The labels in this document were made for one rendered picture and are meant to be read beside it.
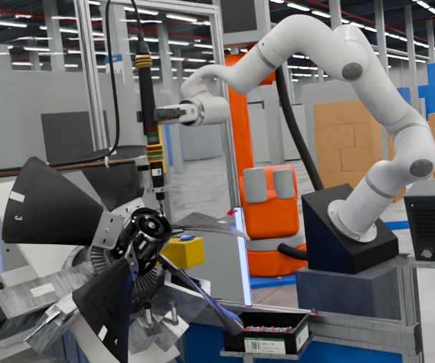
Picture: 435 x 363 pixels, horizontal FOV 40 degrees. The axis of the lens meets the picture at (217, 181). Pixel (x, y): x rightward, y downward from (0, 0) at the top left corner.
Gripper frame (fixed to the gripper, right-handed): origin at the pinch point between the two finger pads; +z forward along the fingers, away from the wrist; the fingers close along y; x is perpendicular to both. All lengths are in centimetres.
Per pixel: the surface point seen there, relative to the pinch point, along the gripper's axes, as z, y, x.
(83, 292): 39, -12, -37
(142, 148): -9.5, 13.8, -9.1
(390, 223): -336, 75, -97
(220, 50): -127, 69, 33
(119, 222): 14.4, 1.7, -26.9
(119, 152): -3.8, 18.1, -9.3
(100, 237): 19.1, 4.3, -29.8
